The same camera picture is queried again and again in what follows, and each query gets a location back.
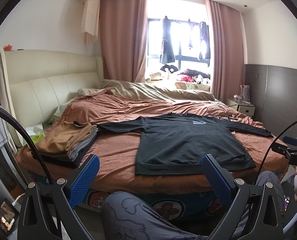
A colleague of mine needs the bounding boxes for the beige hanging cloth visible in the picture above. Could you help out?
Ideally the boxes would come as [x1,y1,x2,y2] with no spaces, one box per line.
[81,0,100,45]

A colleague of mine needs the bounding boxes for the dark hanging garment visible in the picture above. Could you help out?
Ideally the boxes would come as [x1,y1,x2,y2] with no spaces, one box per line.
[160,16,175,64]
[188,20,210,60]

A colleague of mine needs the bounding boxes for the black cable on bed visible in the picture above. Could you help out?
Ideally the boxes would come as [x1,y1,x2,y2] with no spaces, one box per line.
[205,104,239,121]

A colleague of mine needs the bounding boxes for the tablet screen on floor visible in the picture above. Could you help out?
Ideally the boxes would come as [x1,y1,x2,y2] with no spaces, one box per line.
[0,198,20,236]

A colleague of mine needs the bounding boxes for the cream leather headboard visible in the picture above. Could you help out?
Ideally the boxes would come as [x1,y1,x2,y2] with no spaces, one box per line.
[0,45,104,128]

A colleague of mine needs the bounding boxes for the dark hanging garment left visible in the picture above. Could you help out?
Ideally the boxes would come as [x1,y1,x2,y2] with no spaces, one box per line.
[160,16,175,64]

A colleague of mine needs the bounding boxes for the white bedside table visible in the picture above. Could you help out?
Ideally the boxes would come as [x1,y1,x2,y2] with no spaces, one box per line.
[226,99,255,117]

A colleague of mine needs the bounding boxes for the left pink curtain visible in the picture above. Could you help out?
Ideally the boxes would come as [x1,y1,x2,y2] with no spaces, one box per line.
[100,0,148,82]

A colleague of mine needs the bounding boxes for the black long-sleeve sweatshirt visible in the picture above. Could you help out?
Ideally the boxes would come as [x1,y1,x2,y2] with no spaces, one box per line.
[73,112,274,176]

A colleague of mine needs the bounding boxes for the white wire rack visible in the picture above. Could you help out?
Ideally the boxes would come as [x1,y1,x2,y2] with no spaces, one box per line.
[240,80,250,103]

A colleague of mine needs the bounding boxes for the beige duvet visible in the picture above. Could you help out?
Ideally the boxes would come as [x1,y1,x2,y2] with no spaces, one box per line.
[77,80,215,102]

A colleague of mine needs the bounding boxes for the dark hanging garment right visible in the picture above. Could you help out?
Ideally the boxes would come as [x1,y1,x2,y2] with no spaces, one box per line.
[188,20,210,60]

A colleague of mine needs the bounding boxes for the stack of folded clothes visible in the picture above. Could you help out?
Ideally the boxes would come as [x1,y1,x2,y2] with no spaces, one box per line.
[36,122,99,169]

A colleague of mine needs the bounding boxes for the pile of plush toys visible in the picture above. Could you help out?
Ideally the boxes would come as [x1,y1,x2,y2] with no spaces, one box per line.
[146,64,211,84]

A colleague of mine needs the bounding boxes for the person's leg grey pants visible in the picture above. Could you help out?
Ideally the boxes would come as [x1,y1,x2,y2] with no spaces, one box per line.
[101,171,285,239]

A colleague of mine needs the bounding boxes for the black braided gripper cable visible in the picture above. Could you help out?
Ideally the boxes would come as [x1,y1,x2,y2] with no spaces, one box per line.
[0,102,54,185]

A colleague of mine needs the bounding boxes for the orange item on headboard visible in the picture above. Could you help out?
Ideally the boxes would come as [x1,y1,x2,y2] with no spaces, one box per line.
[3,44,12,51]

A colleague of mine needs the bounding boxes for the orange-brown bed blanket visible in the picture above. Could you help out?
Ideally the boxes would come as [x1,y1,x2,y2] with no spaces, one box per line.
[15,89,289,196]

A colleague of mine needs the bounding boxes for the grey wardrobe panels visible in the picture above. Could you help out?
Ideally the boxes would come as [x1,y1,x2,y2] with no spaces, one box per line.
[245,64,297,135]

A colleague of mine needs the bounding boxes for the pink curtain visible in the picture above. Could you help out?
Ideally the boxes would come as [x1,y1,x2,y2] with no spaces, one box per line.
[100,0,148,82]
[205,0,244,102]

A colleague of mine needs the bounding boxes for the right pink curtain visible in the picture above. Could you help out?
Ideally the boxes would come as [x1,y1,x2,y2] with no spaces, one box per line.
[205,0,244,102]

